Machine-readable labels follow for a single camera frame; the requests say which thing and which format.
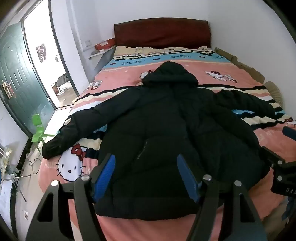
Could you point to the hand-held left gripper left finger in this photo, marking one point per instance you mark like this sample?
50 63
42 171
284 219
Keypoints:
105 176

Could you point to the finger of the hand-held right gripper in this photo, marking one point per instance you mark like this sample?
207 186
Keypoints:
290 133
272 155

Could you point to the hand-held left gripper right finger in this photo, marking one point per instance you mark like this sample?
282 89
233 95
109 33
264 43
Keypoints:
188 178

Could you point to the black hooded puffer jacket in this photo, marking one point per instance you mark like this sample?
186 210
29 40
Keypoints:
166 129

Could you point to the olive cushion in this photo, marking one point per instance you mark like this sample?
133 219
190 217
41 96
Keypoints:
275 92

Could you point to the green plastic chair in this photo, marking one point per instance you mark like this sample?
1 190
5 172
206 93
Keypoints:
38 129

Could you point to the pink cartoon printed bed sheet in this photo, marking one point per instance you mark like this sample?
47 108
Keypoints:
120 74

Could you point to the grey bed side panel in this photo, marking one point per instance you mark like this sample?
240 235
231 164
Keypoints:
105 59

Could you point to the dark green door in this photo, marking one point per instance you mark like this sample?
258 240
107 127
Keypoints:
20 76

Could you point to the red box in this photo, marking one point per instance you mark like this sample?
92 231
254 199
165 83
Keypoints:
105 44

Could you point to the dark red headboard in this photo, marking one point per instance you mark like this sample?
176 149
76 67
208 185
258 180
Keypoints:
161 32

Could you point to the metal frame table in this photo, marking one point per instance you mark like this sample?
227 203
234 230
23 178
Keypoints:
9 166

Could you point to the white wall shelf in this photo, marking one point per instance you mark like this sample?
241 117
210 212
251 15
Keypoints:
97 54

